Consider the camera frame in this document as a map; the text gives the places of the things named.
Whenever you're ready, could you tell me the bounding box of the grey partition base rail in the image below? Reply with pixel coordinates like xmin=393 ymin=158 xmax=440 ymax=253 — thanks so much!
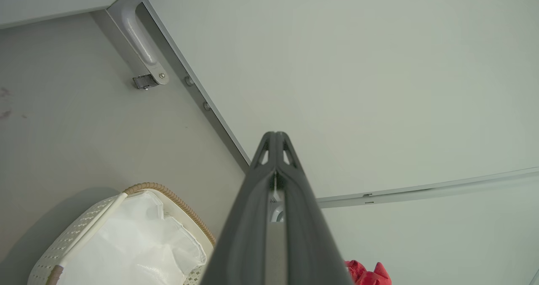
xmin=141 ymin=0 xmax=253 ymax=174
xmin=316 ymin=167 xmax=539 ymax=208

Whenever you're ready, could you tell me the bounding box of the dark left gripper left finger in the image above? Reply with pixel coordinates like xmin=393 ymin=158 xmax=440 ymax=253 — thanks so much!
xmin=200 ymin=131 xmax=277 ymax=285

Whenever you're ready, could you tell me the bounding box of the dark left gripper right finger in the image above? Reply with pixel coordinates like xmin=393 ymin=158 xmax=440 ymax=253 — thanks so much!
xmin=276 ymin=131 xmax=352 ymax=285

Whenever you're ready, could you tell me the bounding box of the red printed shirt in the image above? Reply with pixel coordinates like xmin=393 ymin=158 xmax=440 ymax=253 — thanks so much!
xmin=344 ymin=260 xmax=392 ymax=285

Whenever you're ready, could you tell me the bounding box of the white woven laundry basket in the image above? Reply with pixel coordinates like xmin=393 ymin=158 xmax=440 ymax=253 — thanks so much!
xmin=27 ymin=183 xmax=216 ymax=285

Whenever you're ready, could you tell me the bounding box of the white garment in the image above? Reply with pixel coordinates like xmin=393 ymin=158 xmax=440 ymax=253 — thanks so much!
xmin=57 ymin=191 xmax=208 ymax=285

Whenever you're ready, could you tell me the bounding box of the grey table leg with caster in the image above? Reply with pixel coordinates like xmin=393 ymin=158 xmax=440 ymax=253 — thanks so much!
xmin=107 ymin=0 xmax=170 ymax=91

